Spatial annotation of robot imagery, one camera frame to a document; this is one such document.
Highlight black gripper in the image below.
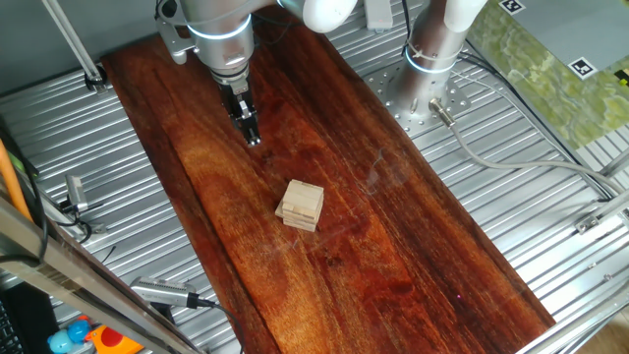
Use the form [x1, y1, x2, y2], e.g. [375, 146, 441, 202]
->
[219, 81, 262, 148]

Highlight light wooden Jenga tower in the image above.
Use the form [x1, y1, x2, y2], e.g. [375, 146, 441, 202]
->
[280, 179, 325, 233]

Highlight black pole clamp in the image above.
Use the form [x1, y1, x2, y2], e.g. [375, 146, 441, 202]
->
[84, 63, 110, 95]

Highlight dark red wooden board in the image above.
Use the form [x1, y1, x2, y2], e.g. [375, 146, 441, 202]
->
[100, 4, 556, 354]

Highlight silver tripod pole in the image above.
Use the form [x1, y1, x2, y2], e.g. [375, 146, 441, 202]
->
[41, 0, 105, 85]

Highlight orange pole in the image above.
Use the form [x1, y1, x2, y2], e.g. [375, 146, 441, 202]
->
[0, 139, 33, 222]

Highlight orange and blue objects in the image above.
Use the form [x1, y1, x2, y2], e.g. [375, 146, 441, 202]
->
[84, 324, 146, 354]

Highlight light blue toy ball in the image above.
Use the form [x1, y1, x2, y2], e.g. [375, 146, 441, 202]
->
[47, 328, 75, 354]

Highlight black white marker tag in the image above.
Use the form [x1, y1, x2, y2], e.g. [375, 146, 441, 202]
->
[567, 56, 600, 81]
[498, 0, 527, 16]

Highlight green patterned mat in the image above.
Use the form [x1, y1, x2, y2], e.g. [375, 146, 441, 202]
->
[465, 0, 629, 151]

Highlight black keyboard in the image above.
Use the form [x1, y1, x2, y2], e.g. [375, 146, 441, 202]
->
[0, 300, 25, 354]

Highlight grey board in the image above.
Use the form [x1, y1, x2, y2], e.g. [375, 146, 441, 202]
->
[498, 0, 629, 80]

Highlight silver camera bracket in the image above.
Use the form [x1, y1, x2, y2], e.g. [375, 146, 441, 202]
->
[155, 0, 200, 66]

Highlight silver perforated base plate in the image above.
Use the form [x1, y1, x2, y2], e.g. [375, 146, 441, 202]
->
[366, 61, 473, 140]

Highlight silver camera stand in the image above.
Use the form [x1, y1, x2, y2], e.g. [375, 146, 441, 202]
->
[58, 199, 108, 236]

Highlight black camera cable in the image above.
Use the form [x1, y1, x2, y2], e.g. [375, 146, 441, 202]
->
[188, 293, 246, 354]

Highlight small grey camera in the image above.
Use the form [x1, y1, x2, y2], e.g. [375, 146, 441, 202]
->
[65, 174, 89, 213]

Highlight ribbed silver camera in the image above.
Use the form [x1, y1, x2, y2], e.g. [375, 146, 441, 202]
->
[130, 276, 198, 310]

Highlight grey cable with metal connector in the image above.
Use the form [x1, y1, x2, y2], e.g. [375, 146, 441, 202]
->
[428, 96, 628, 196]

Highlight black camera stand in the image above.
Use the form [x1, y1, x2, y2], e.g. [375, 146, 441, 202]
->
[149, 302, 177, 326]

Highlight stainless metal frame beam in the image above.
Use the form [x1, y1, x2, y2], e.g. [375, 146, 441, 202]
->
[0, 194, 205, 354]

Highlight black base cable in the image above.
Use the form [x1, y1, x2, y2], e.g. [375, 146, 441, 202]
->
[456, 48, 613, 201]

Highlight aluminium profile with bracket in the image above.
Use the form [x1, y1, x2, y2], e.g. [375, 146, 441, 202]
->
[574, 189, 629, 236]

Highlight aluminium frame rail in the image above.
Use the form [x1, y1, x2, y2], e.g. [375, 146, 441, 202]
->
[515, 289, 629, 354]

